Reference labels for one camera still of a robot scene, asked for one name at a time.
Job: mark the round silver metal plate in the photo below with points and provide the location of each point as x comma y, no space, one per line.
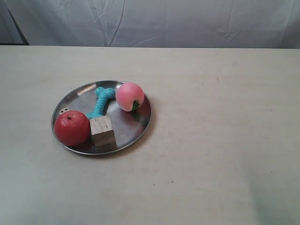
128,127

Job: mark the turquoise rubber bone toy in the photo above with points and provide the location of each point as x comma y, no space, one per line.
103,95

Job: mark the light wooden cube block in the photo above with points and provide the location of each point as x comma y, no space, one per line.
102,133

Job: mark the small wooden die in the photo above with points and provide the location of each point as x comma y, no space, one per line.
64,110

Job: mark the pink toy peach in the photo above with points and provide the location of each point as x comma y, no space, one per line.
129,96

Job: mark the red toy orange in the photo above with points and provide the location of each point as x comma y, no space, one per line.
72,128

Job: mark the white backdrop cloth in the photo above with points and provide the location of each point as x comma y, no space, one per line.
152,23

